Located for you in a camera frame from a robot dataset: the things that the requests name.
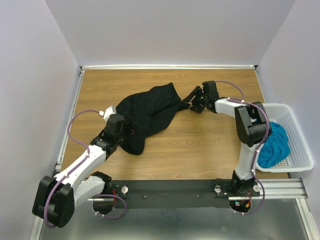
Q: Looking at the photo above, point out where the blue t shirt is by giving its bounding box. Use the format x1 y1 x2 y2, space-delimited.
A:
257 122 291 169

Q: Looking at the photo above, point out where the black t shirt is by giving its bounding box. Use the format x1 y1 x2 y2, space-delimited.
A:
116 82 190 155

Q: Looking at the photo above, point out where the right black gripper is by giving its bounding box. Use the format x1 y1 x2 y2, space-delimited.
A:
181 86 208 115

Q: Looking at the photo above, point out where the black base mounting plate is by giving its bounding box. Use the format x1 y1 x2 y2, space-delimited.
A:
112 178 262 210

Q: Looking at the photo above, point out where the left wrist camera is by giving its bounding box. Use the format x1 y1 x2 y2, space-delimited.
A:
98 105 117 122

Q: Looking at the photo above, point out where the aluminium front rail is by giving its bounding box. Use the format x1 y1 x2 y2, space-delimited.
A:
102 178 307 199

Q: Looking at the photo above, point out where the white plastic basket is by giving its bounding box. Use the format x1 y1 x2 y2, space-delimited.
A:
256 103 314 173

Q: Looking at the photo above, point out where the aluminium back rail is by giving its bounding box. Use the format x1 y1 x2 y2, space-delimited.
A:
81 64 257 70

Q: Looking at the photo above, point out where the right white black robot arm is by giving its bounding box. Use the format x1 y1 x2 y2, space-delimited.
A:
182 81 272 197

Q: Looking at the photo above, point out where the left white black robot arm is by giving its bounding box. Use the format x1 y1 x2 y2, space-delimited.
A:
32 107 138 229

